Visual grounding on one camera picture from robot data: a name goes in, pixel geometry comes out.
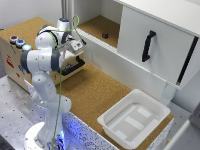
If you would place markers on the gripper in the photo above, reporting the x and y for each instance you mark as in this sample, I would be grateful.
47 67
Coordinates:
74 46

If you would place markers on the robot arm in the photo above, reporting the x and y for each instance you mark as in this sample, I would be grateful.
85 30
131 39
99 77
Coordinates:
43 60

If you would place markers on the purple block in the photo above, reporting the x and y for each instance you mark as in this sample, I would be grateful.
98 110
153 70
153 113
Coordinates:
105 34

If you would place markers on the white cabinet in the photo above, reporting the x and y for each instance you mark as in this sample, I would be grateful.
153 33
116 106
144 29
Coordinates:
100 56

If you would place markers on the green button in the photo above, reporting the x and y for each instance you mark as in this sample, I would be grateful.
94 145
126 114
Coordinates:
26 47

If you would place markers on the blue button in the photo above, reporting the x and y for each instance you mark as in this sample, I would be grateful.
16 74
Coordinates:
20 42

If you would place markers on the red button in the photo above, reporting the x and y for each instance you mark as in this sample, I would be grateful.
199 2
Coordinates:
14 38

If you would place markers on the wooden drawer box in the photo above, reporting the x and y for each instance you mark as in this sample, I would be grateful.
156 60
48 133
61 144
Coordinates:
13 71

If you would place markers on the white sliding door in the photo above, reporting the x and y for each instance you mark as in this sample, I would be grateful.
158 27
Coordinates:
166 50

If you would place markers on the white plastic box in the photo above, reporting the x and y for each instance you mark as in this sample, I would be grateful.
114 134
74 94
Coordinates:
133 121

